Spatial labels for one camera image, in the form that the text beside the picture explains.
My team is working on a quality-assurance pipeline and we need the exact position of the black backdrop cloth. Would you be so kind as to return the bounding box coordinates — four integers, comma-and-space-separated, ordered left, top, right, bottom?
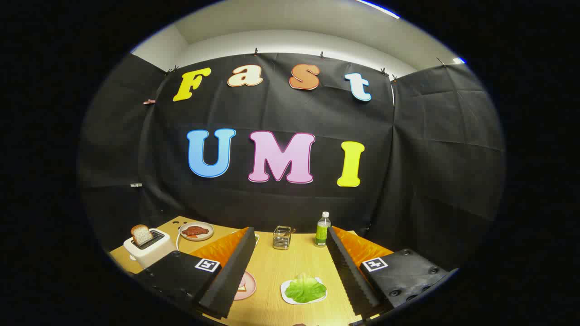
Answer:
77, 52, 506, 272

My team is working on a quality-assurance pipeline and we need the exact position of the pink plate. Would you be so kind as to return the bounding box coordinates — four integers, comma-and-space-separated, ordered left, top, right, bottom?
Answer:
233, 270, 257, 301

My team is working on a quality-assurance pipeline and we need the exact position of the metal utensil holder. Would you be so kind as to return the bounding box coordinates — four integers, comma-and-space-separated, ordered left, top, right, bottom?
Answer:
273, 225, 293, 250

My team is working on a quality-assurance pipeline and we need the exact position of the toasted bread slice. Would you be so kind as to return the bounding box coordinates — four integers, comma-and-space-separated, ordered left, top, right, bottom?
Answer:
131, 224, 154, 246

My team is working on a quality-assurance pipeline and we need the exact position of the green lettuce leaf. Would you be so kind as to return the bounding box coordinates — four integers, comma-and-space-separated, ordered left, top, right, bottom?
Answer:
285, 273, 327, 304

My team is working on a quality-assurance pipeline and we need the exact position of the green label bottle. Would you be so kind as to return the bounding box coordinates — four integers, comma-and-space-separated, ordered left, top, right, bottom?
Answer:
314, 211, 332, 248

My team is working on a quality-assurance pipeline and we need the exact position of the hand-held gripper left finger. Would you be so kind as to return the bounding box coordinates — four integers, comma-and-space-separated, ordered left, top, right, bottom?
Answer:
134, 226, 257, 320

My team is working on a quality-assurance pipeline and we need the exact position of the round white plate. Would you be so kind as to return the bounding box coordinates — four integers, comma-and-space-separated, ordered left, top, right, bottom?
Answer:
179, 221, 214, 241

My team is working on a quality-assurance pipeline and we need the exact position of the square white plate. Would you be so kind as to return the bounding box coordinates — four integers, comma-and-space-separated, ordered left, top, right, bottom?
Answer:
280, 277, 328, 305

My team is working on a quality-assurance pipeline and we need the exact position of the cream toaster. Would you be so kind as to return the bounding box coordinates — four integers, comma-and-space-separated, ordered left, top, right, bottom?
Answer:
123, 228, 176, 268

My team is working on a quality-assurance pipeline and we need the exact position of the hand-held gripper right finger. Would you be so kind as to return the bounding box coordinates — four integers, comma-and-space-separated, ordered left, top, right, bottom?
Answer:
326, 225, 459, 323

